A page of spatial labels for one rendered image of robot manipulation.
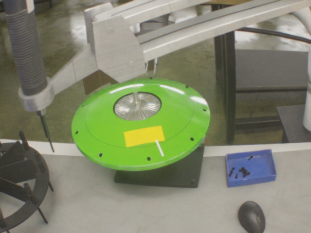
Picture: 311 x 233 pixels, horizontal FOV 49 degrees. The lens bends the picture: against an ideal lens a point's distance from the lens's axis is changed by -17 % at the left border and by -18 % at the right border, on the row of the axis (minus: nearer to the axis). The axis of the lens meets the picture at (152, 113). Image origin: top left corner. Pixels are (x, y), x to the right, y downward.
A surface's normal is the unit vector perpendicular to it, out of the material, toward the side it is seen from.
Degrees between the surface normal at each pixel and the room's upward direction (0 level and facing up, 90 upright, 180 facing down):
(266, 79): 0
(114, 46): 90
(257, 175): 0
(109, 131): 14
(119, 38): 90
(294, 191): 0
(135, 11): 8
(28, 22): 90
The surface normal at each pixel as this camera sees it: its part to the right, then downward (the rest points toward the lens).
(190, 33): -0.23, -0.75
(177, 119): 0.11, -0.71
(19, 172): 0.31, 0.50
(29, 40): 0.73, 0.36
